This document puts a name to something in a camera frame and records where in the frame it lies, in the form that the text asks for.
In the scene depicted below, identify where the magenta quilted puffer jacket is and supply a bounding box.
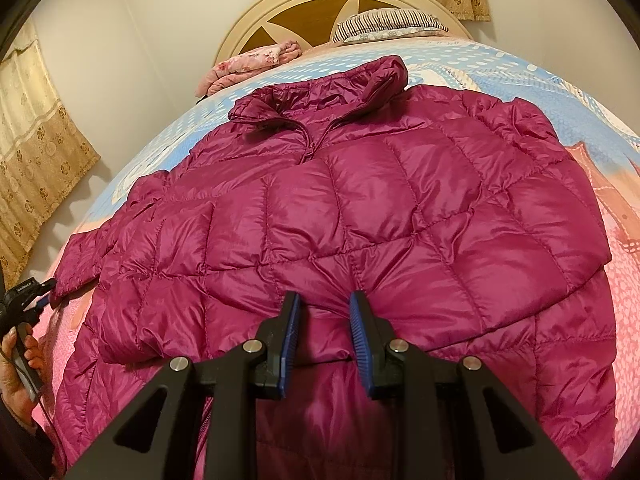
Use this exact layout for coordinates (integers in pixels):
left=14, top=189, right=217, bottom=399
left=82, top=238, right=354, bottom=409
left=54, top=56, right=616, bottom=479

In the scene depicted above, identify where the person's left hand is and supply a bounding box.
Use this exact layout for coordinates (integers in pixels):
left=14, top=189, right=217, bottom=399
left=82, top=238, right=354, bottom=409
left=1, top=324, right=44, bottom=431

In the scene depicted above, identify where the blue pink patterned bedspread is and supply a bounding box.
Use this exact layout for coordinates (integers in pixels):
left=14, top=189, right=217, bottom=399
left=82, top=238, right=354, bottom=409
left=34, top=37, right=640, bottom=461

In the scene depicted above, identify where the striped pillow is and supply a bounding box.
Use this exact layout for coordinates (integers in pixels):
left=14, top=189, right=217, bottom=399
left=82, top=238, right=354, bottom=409
left=332, top=8, right=449, bottom=44

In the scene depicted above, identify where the cream wooden headboard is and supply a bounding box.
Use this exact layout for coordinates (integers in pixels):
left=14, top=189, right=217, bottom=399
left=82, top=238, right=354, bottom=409
left=214, top=0, right=472, bottom=63

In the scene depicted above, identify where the beige floral side curtain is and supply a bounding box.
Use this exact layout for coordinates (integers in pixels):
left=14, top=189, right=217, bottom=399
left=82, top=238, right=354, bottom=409
left=0, top=21, right=100, bottom=286

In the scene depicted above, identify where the pink floral folded blanket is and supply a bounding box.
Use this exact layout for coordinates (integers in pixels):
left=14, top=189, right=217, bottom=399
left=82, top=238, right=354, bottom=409
left=195, top=40, right=303, bottom=99

